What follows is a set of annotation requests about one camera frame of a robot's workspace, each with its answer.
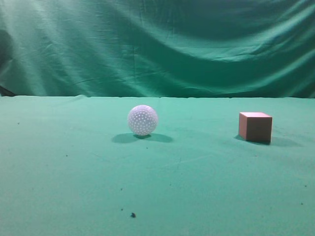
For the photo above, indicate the white dimpled golf ball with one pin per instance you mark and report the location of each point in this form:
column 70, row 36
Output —
column 142, row 120

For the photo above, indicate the green backdrop cloth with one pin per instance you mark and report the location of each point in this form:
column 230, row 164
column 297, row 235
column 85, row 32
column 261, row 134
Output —
column 158, row 48

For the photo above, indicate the brown wooden cube block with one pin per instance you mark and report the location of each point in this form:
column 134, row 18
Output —
column 255, row 127

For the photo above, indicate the green table cloth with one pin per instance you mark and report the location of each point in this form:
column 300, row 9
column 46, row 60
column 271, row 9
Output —
column 71, row 166

